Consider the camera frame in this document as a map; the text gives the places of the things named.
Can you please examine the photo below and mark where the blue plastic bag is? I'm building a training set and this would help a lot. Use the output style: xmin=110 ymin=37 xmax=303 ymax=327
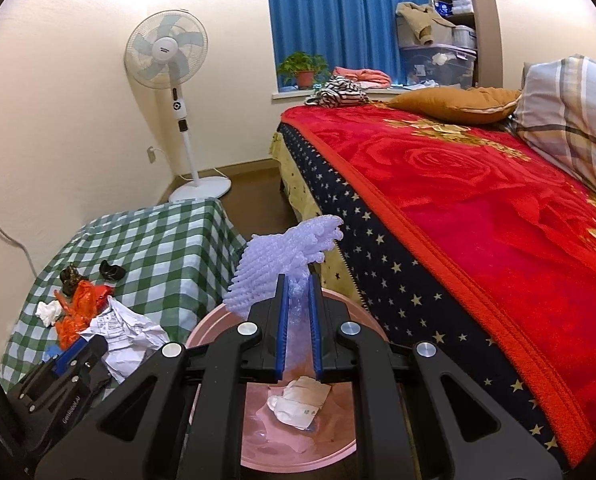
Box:
xmin=43 ymin=344 xmax=62 ymax=361

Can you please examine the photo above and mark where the small white tissue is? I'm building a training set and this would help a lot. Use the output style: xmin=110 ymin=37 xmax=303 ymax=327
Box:
xmin=35 ymin=299 xmax=62 ymax=327

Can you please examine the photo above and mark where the purple foam fruit net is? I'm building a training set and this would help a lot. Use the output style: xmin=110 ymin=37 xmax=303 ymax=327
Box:
xmin=223 ymin=214 xmax=343 ymax=372

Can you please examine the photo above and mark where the orange plastic bag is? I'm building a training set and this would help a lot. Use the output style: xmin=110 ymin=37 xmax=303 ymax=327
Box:
xmin=54 ymin=280 xmax=114 ymax=350

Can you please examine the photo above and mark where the white paper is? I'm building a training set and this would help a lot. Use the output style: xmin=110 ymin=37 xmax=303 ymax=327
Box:
xmin=80 ymin=297 xmax=170 ymax=384

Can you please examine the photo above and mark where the dark brown wrapper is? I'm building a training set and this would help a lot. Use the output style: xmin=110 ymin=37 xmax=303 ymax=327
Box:
xmin=59 ymin=264 xmax=88 ymax=298

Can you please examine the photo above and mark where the small black item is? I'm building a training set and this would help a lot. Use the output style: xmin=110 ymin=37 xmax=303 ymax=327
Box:
xmin=99 ymin=260 xmax=126 ymax=282

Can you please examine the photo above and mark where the clear plastic bag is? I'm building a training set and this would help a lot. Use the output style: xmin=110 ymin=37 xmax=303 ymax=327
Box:
xmin=243 ymin=405 xmax=321 ymax=453

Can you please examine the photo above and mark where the white plastic shopping bag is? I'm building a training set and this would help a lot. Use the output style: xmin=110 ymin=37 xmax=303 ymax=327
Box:
xmin=266 ymin=376 xmax=331 ymax=430

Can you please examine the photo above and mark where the yellow star bed skirt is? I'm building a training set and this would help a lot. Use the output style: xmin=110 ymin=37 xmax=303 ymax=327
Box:
xmin=270 ymin=132 xmax=363 ymax=306

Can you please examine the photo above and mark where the navy star bedsheet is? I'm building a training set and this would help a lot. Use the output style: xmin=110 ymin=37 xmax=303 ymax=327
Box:
xmin=272 ymin=122 xmax=565 ymax=462

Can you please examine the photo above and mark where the green white checkered tablecloth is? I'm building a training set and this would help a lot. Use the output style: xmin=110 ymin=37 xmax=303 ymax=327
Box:
xmin=0 ymin=200 xmax=246 ymax=389

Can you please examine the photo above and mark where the zebra striped cloth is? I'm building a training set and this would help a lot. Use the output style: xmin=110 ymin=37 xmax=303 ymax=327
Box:
xmin=304 ymin=76 xmax=369 ymax=108

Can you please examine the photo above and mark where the pink folded cloth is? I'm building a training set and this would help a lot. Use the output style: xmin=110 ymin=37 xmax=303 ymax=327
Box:
xmin=333 ymin=66 xmax=392 ymax=89

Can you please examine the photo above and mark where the potted green plant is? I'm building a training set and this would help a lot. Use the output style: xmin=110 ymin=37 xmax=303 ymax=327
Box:
xmin=276 ymin=51 xmax=330 ymax=90

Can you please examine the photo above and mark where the red floral blanket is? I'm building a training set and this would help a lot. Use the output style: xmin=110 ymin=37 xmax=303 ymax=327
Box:
xmin=278 ymin=104 xmax=596 ymax=470

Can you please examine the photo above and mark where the orange brown pillow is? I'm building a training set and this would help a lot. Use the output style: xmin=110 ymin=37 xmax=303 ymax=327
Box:
xmin=387 ymin=87 xmax=522 ymax=126

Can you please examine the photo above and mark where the clear storage box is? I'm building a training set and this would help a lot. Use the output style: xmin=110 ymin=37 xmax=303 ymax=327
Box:
xmin=401 ymin=44 xmax=477 ymax=89

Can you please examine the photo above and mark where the white standing fan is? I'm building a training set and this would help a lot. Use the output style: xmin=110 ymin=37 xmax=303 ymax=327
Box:
xmin=124 ymin=10 xmax=232 ymax=203

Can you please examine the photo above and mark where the blue curtain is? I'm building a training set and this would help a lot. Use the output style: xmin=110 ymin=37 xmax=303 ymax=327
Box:
xmin=269 ymin=0 xmax=428 ymax=84

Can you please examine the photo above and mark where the beige jacket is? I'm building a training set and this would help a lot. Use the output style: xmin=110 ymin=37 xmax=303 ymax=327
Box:
xmin=395 ymin=2 xmax=455 ymax=48

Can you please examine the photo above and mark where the plaid grey pillow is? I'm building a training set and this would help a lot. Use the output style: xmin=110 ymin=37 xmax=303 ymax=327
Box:
xmin=513 ymin=54 xmax=596 ymax=194

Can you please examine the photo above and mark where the wooden bookshelf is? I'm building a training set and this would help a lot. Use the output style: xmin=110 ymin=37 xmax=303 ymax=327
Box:
xmin=440 ymin=0 xmax=503 ymax=88

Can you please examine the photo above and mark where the grey wall cable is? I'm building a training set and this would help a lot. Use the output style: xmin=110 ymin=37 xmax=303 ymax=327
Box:
xmin=0 ymin=169 xmax=40 ymax=281

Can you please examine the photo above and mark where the wall power outlet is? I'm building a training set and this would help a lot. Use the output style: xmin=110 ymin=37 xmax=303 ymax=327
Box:
xmin=147 ymin=146 xmax=157 ymax=164

